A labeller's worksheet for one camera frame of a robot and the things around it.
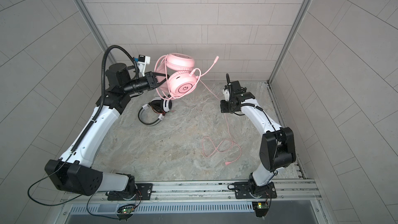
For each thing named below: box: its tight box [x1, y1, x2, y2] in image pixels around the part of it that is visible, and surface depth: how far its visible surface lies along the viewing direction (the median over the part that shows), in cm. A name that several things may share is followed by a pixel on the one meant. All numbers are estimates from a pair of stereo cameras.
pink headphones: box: [154, 52, 220, 100], surface depth 51 cm
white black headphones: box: [137, 96, 173, 127], surface depth 96 cm
